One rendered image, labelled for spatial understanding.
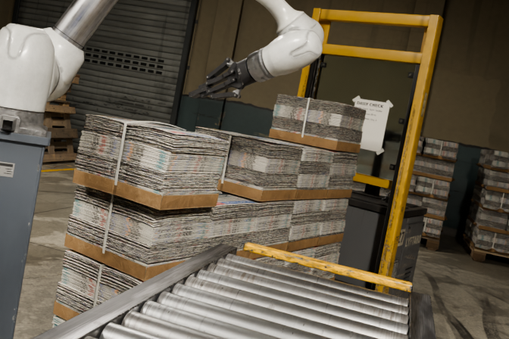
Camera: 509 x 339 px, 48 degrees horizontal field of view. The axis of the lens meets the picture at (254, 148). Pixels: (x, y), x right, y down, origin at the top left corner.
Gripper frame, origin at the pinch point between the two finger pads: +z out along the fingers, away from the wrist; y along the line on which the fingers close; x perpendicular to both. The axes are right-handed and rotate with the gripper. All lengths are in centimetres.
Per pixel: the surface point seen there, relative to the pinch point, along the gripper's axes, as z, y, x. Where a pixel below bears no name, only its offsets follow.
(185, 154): 4.9, 19.1, -7.0
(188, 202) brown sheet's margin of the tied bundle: 11.3, 32.2, -1.9
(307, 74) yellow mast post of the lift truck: 34, -47, 159
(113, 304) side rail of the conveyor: -24, 56, -70
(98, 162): 32.4, 14.0, -15.3
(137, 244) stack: 27, 41, -10
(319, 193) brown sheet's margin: 15, 30, 97
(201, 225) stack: 19.2, 38.6, 12.4
